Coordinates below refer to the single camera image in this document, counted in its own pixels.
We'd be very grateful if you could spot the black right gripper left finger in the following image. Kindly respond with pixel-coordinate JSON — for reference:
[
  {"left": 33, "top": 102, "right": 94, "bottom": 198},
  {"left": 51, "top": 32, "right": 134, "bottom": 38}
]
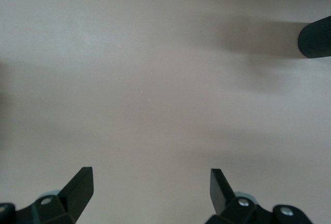
[{"left": 15, "top": 167, "right": 94, "bottom": 224}]

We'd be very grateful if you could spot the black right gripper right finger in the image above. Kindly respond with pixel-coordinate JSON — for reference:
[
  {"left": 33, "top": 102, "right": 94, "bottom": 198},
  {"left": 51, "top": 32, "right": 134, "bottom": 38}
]
[{"left": 206, "top": 168, "right": 274, "bottom": 224}]

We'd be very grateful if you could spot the black ribbed cylinder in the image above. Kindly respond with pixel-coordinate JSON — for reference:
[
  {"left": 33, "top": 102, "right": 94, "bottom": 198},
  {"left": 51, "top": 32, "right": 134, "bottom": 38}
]
[{"left": 297, "top": 15, "right": 331, "bottom": 59}]

